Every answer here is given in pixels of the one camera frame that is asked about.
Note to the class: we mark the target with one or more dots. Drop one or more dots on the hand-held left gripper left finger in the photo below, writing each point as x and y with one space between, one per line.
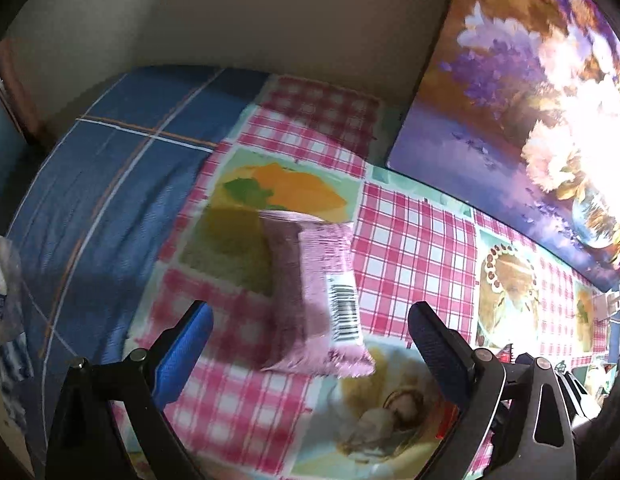
185 355

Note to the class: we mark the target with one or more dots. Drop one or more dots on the crumpled blue white plastic bag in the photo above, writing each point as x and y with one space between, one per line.
7 320

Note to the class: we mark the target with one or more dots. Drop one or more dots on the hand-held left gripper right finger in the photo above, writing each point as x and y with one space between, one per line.
437 355

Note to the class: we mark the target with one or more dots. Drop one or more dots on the blue plaid cloth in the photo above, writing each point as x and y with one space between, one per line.
105 175

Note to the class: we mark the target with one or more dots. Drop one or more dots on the white power adapter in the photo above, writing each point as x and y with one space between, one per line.
612 302

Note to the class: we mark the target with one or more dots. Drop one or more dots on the brown wooden frame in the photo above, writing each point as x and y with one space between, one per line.
15 95

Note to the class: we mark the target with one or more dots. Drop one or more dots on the dark glossy cabinet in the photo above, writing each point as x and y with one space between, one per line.
5 160

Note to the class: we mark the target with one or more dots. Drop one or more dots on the pink checkered tablecloth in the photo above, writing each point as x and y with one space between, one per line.
420 245

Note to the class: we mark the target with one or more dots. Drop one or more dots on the floral painting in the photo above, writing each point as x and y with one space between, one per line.
490 125

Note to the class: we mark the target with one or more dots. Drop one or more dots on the pink snack packet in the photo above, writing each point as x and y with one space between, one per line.
310 295

